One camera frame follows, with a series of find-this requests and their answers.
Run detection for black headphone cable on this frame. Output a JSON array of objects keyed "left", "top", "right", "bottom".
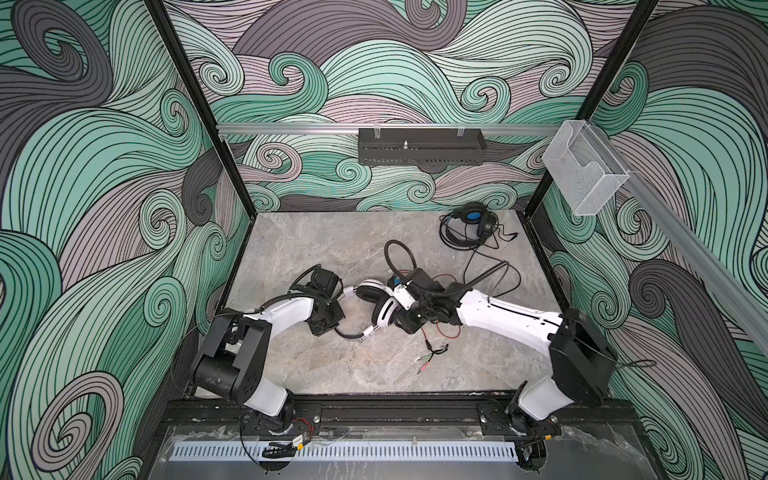
[{"left": 439, "top": 215, "right": 523, "bottom": 301}]

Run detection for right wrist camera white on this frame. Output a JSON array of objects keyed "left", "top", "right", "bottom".
[{"left": 392, "top": 284, "right": 417, "bottom": 311}]

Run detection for aluminium rail back wall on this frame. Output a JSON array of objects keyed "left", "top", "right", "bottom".
[{"left": 216, "top": 122, "right": 560, "bottom": 137}]

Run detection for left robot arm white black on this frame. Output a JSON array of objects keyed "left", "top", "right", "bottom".
[{"left": 191, "top": 264, "right": 344, "bottom": 424}]

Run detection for white slotted cable duct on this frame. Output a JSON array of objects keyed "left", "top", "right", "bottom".
[{"left": 169, "top": 440, "right": 518, "bottom": 463}]

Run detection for clear plastic wall bin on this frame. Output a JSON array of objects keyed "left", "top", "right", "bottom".
[{"left": 542, "top": 120, "right": 629, "bottom": 217}]

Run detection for black blue headphones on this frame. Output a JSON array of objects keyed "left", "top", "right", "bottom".
[{"left": 438, "top": 202, "right": 499, "bottom": 251}]

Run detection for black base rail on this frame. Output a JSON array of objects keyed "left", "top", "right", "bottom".
[{"left": 160, "top": 390, "right": 639, "bottom": 441}]

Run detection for white black headphones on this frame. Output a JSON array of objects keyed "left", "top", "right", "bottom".
[{"left": 333, "top": 279, "right": 404, "bottom": 341}]

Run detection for aluminium rail right wall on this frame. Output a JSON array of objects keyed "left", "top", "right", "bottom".
[{"left": 593, "top": 126, "right": 767, "bottom": 352}]

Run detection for aluminium rail wall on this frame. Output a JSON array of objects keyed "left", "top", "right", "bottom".
[
  {"left": 216, "top": 122, "right": 560, "bottom": 137},
  {"left": 593, "top": 126, "right": 767, "bottom": 352}
]

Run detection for black perforated metal tray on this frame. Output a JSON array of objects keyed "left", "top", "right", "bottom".
[{"left": 357, "top": 129, "right": 488, "bottom": 168}]

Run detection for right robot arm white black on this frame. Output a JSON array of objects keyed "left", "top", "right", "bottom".
[{"left": 384, "top": 240, "right": 618, "bottom": 421}]

